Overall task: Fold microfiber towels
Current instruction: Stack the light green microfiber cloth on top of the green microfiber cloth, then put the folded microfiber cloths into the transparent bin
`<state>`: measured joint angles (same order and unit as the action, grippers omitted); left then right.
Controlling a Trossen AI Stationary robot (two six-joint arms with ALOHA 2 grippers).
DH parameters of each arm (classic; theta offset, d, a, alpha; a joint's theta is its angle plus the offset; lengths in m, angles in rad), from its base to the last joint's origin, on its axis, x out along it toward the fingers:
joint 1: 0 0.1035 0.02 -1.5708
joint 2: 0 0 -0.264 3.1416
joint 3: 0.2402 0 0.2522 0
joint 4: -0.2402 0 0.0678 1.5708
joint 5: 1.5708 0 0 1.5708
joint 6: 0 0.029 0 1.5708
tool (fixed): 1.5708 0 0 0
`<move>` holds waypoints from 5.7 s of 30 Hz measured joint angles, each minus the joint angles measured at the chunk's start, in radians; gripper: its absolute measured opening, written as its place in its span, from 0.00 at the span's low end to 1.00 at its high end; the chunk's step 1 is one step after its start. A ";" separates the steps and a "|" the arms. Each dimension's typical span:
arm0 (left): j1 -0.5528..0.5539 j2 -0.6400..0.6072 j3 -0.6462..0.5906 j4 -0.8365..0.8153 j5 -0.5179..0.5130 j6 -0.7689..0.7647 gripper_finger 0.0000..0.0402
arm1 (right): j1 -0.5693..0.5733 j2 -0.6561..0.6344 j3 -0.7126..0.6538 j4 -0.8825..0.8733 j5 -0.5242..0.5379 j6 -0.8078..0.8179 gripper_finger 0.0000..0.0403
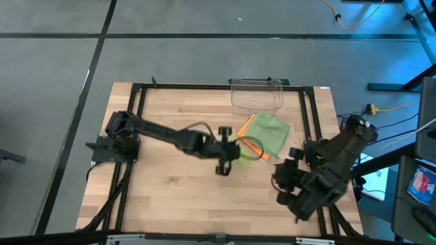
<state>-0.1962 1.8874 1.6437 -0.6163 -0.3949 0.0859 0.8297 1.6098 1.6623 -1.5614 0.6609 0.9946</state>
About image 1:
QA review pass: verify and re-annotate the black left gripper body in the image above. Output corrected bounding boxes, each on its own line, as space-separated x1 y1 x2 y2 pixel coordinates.
206 134 242 163

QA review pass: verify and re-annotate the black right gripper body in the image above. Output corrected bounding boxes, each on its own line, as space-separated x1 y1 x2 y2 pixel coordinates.
271 159 309 197

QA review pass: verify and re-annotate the orange microfiber towel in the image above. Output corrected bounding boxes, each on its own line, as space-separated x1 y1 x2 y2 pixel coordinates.
236 114 270 162

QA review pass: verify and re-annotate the lime green microfiber towel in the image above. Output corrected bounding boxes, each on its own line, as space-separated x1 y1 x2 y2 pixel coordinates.
232 135 266 169

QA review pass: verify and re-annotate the pale green microfiber towel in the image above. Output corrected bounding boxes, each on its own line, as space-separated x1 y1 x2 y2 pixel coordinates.
244 111 292 159

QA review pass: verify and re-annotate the clear plastic bin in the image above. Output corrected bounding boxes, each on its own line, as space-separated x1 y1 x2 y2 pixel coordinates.
230 78 285 116

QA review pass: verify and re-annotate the white floor sheet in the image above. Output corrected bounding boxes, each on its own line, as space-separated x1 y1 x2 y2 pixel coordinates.
359 152 390 202

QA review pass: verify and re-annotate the black metal beam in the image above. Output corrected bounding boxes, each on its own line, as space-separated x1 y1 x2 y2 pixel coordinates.
352 141 418 178

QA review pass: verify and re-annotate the black metal stand base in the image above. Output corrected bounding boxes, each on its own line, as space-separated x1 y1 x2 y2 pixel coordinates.
367 0 436 93

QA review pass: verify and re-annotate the grey equipment cart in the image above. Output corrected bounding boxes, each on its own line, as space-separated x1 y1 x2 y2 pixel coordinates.
390 76 436 245

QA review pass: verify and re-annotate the blue red printed card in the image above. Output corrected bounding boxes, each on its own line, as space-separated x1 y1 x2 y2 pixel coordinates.
406 165 436 207

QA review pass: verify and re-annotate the dark grey stand foot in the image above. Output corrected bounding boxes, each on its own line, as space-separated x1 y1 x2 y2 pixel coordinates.
0 148 27 165

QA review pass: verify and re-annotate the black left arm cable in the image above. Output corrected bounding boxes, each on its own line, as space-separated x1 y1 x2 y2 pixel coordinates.
182 120 217 140

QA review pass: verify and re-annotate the black metal table frame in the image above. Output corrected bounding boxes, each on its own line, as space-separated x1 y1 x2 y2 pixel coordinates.
101 76 362 240

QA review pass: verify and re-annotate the black cable bundle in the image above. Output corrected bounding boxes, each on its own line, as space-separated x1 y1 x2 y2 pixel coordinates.
80 161 134 233
327 203 362 238

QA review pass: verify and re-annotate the black floor cable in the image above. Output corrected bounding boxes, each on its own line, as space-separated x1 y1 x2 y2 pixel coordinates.
374 113 420 132
366 127 436 146

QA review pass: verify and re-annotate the yellow power cable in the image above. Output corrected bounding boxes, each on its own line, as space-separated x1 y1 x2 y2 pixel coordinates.
369 100 420 116
321 0 386 31

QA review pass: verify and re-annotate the white floor cable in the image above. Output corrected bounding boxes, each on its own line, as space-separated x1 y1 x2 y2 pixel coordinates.
379 117 436 150

